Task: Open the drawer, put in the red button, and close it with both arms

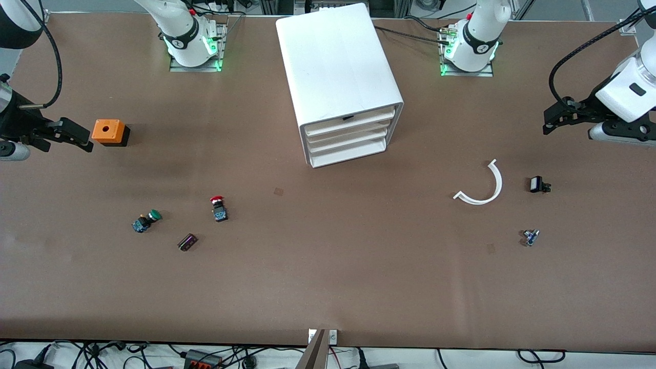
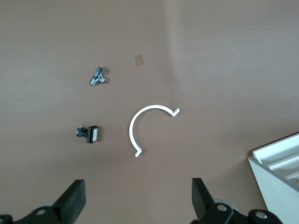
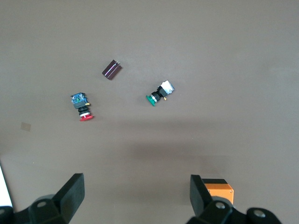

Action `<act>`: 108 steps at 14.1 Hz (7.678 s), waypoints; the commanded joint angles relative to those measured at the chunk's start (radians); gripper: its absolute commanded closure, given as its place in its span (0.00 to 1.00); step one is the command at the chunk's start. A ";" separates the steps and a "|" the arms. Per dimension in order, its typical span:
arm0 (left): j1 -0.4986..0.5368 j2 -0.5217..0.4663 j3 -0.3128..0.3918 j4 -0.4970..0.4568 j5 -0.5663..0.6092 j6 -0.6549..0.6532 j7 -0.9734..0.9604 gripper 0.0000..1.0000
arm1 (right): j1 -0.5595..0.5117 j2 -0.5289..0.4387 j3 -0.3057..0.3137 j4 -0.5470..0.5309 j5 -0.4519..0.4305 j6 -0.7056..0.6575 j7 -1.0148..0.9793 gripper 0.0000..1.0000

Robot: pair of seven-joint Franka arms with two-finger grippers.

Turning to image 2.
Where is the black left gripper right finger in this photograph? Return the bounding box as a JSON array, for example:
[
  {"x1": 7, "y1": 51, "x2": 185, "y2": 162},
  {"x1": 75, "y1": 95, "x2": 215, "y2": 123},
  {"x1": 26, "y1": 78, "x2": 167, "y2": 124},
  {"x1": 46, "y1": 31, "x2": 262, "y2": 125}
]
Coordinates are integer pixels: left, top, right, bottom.
[{"x1": 190, "y1": 178, "x2": 284, "y2": 224}]

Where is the white drawer cabinet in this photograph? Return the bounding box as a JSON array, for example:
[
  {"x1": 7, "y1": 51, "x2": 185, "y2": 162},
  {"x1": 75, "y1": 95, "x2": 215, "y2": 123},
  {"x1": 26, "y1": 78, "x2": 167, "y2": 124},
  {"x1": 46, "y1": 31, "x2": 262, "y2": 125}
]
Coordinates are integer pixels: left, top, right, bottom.
[{"x1": 248, "y1": 132, "x2": 299, "y2": 224}]

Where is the black push button white face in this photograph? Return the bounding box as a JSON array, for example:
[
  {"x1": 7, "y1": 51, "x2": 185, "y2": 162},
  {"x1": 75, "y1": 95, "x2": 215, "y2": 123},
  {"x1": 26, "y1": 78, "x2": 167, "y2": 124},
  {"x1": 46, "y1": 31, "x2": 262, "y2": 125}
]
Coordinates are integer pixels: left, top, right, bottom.
[{"x1": 75, "y1": 125, "x2": 101, "y2": 144}]

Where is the chrome metal tee fitting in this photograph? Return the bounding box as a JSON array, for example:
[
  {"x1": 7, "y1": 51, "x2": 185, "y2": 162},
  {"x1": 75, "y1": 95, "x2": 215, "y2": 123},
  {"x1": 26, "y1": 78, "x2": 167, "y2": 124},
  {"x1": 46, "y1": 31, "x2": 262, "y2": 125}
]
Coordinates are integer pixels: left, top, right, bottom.
[{"x1": 89, "y1": 66, "x2": 108, "y2": 86}]

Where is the white curved plastic bracket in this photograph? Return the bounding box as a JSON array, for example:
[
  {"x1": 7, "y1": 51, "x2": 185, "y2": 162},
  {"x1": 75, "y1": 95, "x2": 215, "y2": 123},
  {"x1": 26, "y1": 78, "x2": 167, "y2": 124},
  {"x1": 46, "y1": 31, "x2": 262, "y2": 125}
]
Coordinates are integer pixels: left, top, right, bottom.
[{"x1": 128, "y1": 105, "x2": 180, "y2": 159}]

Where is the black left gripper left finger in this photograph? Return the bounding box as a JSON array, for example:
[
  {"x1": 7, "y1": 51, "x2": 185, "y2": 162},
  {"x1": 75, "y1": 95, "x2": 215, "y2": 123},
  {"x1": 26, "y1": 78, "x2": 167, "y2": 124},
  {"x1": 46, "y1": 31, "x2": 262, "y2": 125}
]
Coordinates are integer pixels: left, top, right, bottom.
[{"x1": 0, "y1": 179, "x2": 86, "y2": 224}]

